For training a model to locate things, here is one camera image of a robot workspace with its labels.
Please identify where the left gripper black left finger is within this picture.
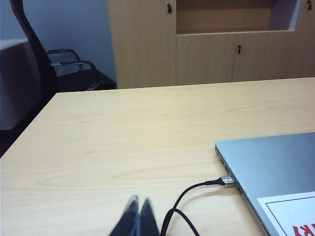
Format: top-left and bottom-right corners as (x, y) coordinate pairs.
(108, 195), (140, 236)

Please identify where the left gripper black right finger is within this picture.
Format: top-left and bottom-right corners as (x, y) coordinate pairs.
(134, 197), (160, 236)

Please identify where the black charging cable silver plug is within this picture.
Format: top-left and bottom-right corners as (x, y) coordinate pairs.
(159, 175), (235, 236)

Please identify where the silver Dell laptop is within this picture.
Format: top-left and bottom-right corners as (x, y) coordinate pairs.
(215, 132), (315, 236)

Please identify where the white nice try sticker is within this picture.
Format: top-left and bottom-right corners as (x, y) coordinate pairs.
(256, 191), (315, 236)

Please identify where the black office chair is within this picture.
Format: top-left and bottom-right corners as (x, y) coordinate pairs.
(9, 0), (117, 92)

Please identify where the light wooden shelf cabinet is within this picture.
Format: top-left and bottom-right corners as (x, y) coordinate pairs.
(107, 0), (315, 89)

